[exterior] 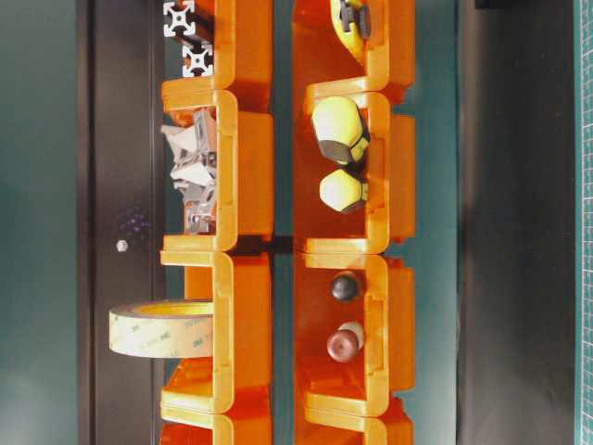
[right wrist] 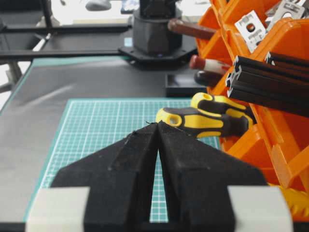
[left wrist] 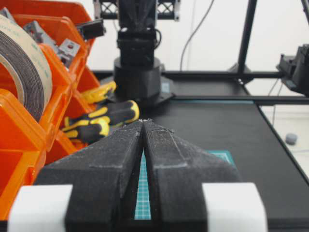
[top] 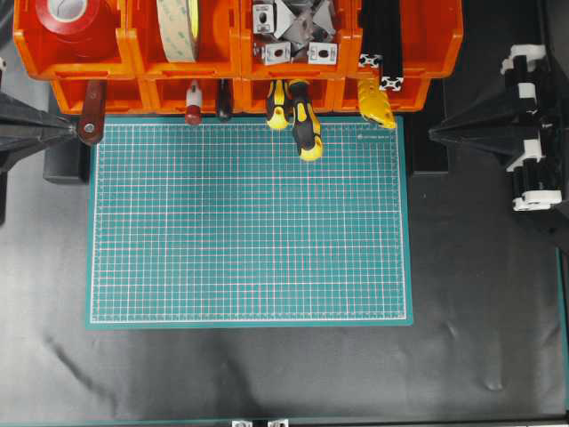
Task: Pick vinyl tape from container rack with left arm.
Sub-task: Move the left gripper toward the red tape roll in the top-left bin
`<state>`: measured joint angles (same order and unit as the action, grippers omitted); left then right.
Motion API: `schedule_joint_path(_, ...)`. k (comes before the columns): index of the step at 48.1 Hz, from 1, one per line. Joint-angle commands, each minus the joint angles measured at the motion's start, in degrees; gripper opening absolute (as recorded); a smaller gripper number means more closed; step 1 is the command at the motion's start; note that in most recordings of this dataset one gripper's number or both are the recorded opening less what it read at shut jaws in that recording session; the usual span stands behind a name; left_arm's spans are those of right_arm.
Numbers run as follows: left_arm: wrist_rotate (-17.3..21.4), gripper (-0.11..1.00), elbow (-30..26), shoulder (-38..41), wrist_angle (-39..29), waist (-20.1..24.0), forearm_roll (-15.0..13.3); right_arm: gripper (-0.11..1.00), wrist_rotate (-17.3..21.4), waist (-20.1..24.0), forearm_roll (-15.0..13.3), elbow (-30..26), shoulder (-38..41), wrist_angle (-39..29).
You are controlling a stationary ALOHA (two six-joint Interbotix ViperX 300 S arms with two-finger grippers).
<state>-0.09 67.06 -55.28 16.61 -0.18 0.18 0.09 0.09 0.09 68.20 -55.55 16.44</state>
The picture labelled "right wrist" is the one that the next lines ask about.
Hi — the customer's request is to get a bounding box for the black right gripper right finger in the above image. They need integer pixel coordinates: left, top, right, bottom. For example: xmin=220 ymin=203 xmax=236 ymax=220
xmin=158 ymin=122 xmax=294 ymax=232

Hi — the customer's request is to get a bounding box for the dark brown tool handle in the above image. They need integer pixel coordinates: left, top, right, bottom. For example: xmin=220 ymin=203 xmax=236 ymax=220
xmin=168 ymin=18 xmax=217 ymax=40

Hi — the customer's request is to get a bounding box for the black aluminium extrusion bar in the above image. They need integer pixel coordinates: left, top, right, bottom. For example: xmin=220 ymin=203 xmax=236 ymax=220
xmin=225 ymin=56 xmax=309 ymax=117

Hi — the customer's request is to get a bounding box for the large yellow black screwdriver handle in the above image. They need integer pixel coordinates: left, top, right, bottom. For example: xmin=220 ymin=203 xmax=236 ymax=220
xmin=155 ymin=107 xmax=253 ymax=138

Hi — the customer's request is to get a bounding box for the orange container rack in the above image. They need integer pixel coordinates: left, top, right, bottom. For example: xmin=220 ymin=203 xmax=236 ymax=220
xmin=195 ymin=0 xmax=309 ymax=222

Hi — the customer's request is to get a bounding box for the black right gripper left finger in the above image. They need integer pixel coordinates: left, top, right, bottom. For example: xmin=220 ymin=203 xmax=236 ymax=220
xmin=26 ymin=124 xmax=158 ymax=232

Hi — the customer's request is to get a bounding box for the small black tray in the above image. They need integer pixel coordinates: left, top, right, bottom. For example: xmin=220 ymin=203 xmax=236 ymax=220
xmin=165 ymin=74 xmax=207 ymax=97

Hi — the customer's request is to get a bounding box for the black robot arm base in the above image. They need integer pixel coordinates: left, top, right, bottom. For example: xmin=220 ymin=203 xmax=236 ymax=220
xmin=118 ymin=0 xmax=197 ymax=63

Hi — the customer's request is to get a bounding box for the silver metal bracket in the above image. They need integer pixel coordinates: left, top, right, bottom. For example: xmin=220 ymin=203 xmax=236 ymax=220
xmin=235 ymin=10 xmax=266 ymax=53

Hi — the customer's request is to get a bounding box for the green cutting mat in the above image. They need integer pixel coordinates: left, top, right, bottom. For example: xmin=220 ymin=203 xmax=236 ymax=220
xmin=24 ymin=98 xmax=220 ymax=223

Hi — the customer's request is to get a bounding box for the small yellow black screwdriver handle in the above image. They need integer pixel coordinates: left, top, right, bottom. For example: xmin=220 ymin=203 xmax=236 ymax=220
xmin=190 ymin=92 xmax=247 ymax=114

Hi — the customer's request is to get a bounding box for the red white tool handle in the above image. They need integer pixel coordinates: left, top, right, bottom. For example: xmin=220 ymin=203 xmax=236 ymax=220
xmin=189 ymin=55 xmax=231 ymax=75

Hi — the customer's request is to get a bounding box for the black table mat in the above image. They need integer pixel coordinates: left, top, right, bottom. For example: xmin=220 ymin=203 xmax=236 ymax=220
xmin=0 ymin=56 xmax=190 ymax=222

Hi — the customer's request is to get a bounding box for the black tool handle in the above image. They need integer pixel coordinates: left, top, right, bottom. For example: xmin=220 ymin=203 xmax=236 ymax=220
xmin=194 ymin=71 xmax=223 ymax=87

